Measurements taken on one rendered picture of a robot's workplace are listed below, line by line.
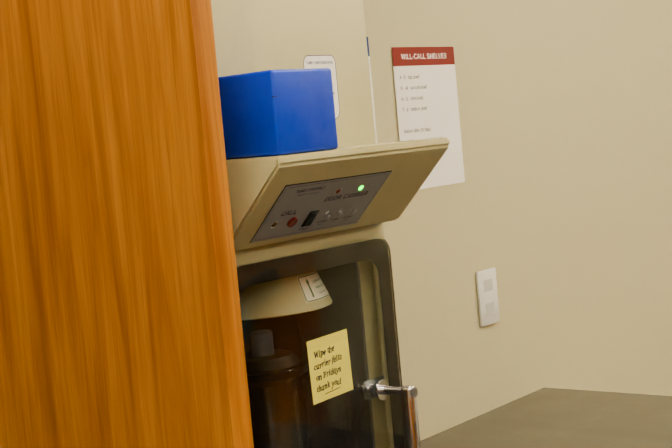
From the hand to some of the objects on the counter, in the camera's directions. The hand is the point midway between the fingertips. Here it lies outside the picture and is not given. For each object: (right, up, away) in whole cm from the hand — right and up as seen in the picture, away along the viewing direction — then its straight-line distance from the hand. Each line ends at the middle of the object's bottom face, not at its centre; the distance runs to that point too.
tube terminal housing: (-104, -40, +11) cm, 112 cm away
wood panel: (-120, -43, -5) cm, 128 cm away
